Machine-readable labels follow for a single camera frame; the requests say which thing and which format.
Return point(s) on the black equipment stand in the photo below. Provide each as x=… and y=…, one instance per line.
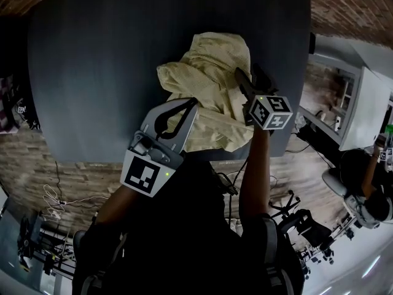
x=30, y=241

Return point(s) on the person's right forearm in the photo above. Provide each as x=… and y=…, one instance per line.
x=256, y=171

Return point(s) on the person's left forearm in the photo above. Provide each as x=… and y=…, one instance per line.
x=119, y=204

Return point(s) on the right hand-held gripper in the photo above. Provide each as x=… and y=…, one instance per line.
x=270, y=112

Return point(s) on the white desk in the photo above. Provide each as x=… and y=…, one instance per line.
x=362, y=103

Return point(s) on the cream yellow clothes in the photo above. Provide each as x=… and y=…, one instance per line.
x=215, y=72

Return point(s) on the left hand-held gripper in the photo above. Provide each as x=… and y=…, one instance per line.
x=144, y=174

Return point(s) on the person's black shirt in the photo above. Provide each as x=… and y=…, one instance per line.
x=184, y=241

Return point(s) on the black mesh office chair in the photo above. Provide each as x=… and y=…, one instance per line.
x=310, y=229

